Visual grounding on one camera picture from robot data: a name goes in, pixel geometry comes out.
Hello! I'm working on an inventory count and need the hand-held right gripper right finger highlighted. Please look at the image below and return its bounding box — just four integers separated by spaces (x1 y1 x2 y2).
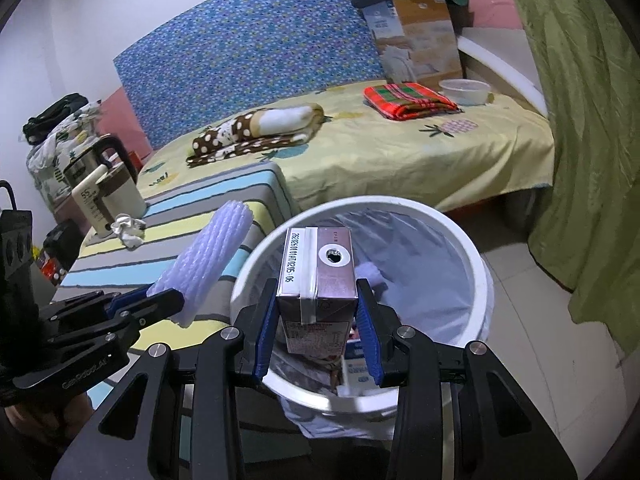
355 277 573 480

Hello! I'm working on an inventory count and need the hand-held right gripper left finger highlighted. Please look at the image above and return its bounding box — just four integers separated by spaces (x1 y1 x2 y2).
50 277 281 480

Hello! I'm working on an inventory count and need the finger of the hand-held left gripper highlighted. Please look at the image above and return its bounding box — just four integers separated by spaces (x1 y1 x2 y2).
39 287 151 323
50 290 186 356

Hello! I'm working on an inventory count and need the white blue-label yogurt cup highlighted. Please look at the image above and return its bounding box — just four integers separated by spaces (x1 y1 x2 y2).
340 337 381 398

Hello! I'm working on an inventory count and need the pink red milk carton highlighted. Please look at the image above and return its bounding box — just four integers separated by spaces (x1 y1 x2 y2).
275 226 360 361

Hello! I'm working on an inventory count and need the white foam fruit net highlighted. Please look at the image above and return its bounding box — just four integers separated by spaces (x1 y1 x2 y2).
149 200 255 330

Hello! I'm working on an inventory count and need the white trash bin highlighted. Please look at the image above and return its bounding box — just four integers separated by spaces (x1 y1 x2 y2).
230 195 496 441

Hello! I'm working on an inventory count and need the person's left hand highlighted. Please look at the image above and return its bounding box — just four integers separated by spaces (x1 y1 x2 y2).
5 392 93 456

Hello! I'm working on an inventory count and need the crumpled white tissue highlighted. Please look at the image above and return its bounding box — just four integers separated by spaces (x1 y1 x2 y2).
110 213 147 251

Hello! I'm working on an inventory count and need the clear plastic bin liner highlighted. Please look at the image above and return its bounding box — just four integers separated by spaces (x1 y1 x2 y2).
280 210 476 441

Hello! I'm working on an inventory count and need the beige steel electric kettle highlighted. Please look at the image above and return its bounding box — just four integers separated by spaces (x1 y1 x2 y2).
62 133 141 238

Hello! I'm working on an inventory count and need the beige brown tumbler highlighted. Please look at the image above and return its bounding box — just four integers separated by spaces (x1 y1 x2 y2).
95 162 147 221

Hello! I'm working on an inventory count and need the striped tablecloth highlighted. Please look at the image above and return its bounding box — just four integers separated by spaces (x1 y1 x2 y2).
52 160 301 431

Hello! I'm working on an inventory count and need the pineapple print bedding bundle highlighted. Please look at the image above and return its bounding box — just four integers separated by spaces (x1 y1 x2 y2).
25 101 103 211

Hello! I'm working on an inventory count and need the yellow bedsheet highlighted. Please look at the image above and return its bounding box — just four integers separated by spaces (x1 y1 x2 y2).
137 82 556 221

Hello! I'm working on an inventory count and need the brown polka dot blanket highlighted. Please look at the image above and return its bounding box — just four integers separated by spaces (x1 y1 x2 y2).
186 102 326 167

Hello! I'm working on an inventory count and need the red plaid cloth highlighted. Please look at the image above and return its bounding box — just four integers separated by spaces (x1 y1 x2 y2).
363 82 461 122

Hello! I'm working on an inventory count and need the clear plastic food container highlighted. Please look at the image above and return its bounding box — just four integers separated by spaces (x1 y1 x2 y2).
438 78 492 107

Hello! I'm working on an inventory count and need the blue floral mattress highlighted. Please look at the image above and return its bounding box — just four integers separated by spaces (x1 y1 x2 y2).
112 0 407 151

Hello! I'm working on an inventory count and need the green curtain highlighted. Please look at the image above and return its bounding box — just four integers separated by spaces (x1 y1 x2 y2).
500 0 640 361

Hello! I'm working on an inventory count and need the brown paper shopping bag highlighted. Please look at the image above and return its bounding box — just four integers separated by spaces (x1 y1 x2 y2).
351 0 471 86

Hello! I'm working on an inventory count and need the white bed frame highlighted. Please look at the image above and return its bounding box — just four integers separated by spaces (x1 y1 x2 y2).
457 35 548 118

